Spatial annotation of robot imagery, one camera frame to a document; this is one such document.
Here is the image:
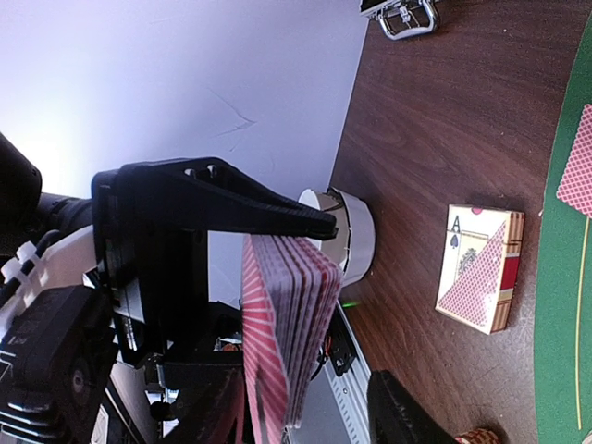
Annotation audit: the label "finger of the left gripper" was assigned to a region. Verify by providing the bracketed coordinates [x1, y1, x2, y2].
[160, 369, 245, 443]

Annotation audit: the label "red-backed playing card deck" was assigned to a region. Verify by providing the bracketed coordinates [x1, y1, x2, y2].
[241, 235, 343, 443]

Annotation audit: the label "dealt red-backed card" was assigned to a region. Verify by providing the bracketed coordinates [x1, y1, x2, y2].
[556, 104, 592, 217]

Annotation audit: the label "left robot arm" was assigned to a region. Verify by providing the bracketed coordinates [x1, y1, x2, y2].
[1, 140, 343, 443]

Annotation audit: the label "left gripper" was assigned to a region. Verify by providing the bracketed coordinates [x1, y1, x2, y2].
[92, 157, 327, 365]

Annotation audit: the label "card deck box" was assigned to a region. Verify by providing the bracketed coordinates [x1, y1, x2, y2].
[435, 204, 525, 335]

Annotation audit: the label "white ceramic bowl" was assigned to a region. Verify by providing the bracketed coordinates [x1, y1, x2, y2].
[299, 189, 350, 271]

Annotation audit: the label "stacked white bowls below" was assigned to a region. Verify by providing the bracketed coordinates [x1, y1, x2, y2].
[327, 188, 376, 287]

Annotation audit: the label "round green poker mat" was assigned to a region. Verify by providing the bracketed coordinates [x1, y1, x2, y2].
[534, 27, 591, 443]

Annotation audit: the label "front aluminium rail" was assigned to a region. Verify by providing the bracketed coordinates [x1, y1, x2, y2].
[285, 306, 370, 443]

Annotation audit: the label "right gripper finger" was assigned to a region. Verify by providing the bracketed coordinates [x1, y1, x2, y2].
[367, 370, 456, 444]

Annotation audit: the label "aluminium poker case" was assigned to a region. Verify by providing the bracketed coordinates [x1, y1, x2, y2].
[360, 0, 440, 41]

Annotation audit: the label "red 5 chip stack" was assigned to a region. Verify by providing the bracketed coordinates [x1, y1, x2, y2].
[454, 427, 501, 444]

